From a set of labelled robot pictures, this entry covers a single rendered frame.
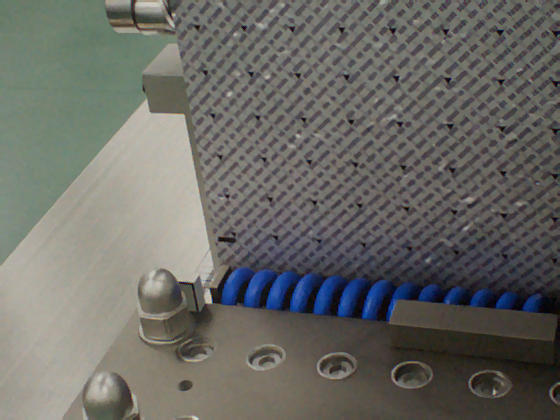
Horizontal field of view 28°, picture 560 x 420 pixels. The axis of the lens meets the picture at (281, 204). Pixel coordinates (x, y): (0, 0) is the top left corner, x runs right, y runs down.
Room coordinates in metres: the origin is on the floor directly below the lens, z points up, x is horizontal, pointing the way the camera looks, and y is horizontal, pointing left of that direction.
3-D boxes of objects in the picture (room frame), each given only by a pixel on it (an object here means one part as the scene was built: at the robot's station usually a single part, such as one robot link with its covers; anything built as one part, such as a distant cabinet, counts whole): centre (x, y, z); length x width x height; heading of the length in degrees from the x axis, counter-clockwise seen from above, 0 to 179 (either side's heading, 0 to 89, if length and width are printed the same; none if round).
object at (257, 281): (0.56, -0.06, 1.03); 0.21 x 0.04 x 0.03; 67
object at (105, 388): (0.47, 0.11, 1.05); 0.04 x 0.04 x 0.04
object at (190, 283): (0.58, 0.07, 1.04); 0.02 x 0.01 x 0.02; 67
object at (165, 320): (0.56, 0.08, 1.05); 0.04 x 0.04 x 0.04
